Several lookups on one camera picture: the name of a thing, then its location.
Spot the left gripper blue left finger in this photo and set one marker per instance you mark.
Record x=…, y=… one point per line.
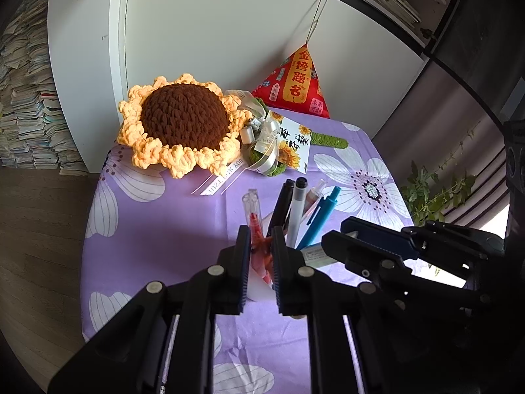
x=243, y=252

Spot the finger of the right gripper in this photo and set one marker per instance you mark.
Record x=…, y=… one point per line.
x=382, y=266
x=377, y=233

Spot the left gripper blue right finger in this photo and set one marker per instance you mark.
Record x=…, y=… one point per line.
x=280, y=268

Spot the black marker pen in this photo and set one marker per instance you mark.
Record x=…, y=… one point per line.
x=282, y=206

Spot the clear grey gel pen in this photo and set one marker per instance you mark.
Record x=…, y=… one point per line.
x=296, y=211

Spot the red gel pen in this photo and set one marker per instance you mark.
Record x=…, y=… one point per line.
x=254, y=221

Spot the blue pen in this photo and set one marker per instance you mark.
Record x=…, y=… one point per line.
x=319, y=218

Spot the translucent plastic cup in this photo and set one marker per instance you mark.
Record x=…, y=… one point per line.
x=260, y=284

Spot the green gel pen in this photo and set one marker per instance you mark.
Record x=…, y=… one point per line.
x=313, y=198

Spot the orange utility knife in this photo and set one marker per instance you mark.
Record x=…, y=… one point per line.
x=261, y=259

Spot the green potted plant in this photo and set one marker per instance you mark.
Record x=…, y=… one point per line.
x=428, y=196

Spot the sunflower greeting card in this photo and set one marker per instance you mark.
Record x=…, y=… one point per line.
x=294, y=143

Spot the purple floral tablecloth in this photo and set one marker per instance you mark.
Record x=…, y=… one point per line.
x=145, y=225

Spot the crochet sunflower with green stem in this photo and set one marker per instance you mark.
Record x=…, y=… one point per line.
x=185, y=124

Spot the red triangular pillow charm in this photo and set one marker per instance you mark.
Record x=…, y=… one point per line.
x=294, y=86

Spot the glass cabinet door right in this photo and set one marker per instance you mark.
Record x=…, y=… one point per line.
x=482, y=47

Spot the tall stack of books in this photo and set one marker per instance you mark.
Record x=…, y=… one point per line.
x=34, y=131

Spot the white bookshelf cabinet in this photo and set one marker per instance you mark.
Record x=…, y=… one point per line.
x=100, y=48

